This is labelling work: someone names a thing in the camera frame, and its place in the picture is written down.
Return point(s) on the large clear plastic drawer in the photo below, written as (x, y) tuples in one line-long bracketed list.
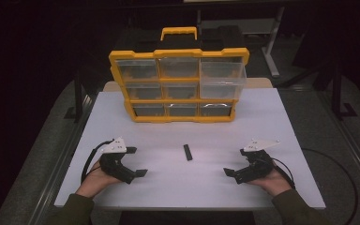
[(222, 84)]

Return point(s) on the group of small clear drawers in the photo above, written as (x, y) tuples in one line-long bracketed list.
[(145, 92)]

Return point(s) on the person's left hand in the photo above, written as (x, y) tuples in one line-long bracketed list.
[(94, 182)]

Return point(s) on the white desk with metal leg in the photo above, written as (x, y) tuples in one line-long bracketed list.
[(273, 47)]

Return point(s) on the black metal stand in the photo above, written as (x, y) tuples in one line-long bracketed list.
[(78, 100), (337, 93)]

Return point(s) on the person's right hand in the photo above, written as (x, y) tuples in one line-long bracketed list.
[(274, 183)]

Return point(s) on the beige wooden board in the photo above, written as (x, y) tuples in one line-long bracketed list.
[(259, 82)]

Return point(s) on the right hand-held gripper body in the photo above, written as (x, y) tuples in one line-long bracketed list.
[(255, 165)]

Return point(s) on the small black bar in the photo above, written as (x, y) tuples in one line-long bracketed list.
[(187, 152)]

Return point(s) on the yellow black organizer case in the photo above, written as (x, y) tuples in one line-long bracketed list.
[(181, 53)]

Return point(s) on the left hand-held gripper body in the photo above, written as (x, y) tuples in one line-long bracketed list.
[(115, 146)]

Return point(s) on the metal frame rail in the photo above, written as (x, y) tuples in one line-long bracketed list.
[(59, 162), (353, 140)]

